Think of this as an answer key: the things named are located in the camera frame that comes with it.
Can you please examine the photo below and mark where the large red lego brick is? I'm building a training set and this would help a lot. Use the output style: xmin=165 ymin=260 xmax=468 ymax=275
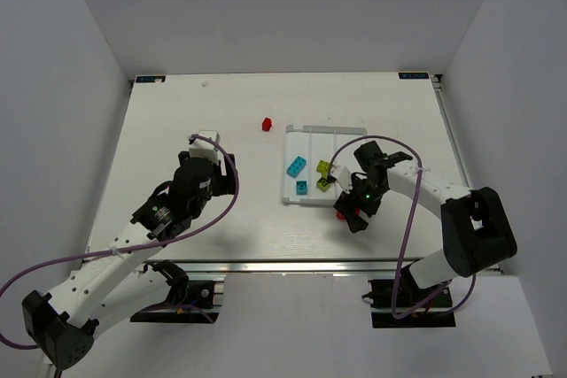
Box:
xmin=336 ymin=210 xmax=360 ymax=221

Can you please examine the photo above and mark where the green lego brick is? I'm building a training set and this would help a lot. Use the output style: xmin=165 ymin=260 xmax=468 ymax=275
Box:
xmin=315 ymin=160 xmax=330 ymax=177
xmin=315 ymin=177 xmax=331 ymax=192

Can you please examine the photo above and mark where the small blue lego brick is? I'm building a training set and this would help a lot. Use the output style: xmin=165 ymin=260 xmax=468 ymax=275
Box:
xmin=296 ymin=180 xmax=308 ymax=196

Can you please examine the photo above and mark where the blue long lego brick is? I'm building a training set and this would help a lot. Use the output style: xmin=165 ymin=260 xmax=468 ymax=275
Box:
xmin=286 ymin=156 xmax=307 ymax=178

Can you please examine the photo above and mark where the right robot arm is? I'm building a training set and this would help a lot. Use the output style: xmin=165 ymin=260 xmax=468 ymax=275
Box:
xmin=327 ymin=136 xmax=517 ymax=306

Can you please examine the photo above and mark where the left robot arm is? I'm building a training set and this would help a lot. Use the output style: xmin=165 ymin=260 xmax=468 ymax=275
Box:
xmin=21 ymin=149 xmax=239 ymax=371

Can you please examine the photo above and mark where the white divided tray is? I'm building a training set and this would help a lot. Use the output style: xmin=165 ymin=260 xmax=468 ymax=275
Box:
xmin=281 ymin=125 xmax=368 ymax=207

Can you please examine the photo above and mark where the small red lego brick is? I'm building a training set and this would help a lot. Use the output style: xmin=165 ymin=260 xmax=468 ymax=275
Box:
xmin=261 ymin=118 xmax=273 ymax=132

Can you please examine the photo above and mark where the left blue corner label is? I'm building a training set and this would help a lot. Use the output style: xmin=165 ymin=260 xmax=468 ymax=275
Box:
xmin=134 ymin=75 xmax=166 ymax=84

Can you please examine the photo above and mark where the blue corner label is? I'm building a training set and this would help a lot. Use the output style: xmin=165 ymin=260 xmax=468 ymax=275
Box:
xmin=398 ymin=72 xmax=430 ymax=80
xmin=134 ymin=75 xmax=166 ymax=84

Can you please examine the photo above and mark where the right blue corner label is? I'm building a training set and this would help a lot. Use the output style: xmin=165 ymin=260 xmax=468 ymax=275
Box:
xmin=398 ymin=72 xmax=430 ymax=80

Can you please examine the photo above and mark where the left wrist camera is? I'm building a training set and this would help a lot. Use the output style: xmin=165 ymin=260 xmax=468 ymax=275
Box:
xmin=188 ymin=130 xmax=221 ymax=164

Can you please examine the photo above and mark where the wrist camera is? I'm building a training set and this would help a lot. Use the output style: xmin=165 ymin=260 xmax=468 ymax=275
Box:
xmin=188 ymin=130 xmax=221 ymax=164
xmin=327 ymin=166 xmax=353 ymax=192

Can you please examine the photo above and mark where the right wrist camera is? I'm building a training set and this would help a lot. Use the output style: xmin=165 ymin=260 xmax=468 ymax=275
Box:
xmin=327 ymin=166 xmax=353 ymax=192

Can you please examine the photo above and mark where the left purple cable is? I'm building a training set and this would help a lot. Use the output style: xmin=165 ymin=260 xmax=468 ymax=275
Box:
xmin=0 ymin=132 xmax=241 ymax=349

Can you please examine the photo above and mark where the purple cable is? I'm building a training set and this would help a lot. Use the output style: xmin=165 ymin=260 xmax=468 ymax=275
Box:
xmin=0 ymin=132 xmax=241 ymax=349
xmin=330 ymin=135 xmax=479 ymax=320

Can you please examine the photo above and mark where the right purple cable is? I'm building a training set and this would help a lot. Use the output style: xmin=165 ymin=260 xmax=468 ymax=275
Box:
xmin=330 ymin=135 xmax=479 ymax=320

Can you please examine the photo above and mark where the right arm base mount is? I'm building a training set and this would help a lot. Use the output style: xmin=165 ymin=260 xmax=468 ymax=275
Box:
xmin=361 ymin=278 xmax=456 ymax=329

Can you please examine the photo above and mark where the aluminium front rail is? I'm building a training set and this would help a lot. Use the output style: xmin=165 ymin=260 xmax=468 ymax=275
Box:
xmin=136 ymin=258 xmax=501 ymax=274

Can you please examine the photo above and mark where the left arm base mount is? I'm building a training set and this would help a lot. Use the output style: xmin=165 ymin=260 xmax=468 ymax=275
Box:
xmin=129 ymin=260 xmax=223 ymax=325

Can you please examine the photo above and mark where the right side rail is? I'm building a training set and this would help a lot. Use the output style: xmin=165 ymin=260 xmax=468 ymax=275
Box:
xmin=431 ymin=74 xmax=470 ymax=186

